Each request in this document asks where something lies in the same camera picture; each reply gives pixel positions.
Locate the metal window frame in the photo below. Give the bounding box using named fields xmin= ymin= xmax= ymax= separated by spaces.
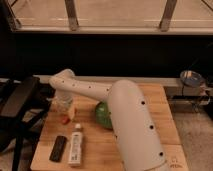
xmin=0 ymin=0 xmax=213 ymax=35

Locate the green bowl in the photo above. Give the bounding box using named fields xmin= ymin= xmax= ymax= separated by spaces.
xmin=95 ymin=102 xmax=112 ymax=129

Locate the white bottle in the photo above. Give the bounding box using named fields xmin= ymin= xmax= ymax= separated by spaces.
xmin=68 ymin=123 xmax=83 ymax=167

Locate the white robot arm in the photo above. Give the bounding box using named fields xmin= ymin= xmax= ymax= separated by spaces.
xmin=49 ymin=69 xmax=170 ymax=171

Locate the black remote control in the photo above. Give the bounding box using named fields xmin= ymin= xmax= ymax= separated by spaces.
xmin=49 ymin=136 xmax=67 ymax=162

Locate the orange pepper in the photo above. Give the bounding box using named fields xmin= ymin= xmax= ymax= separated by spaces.
xmin=61 ymin=115 xmax=70 ymax=125

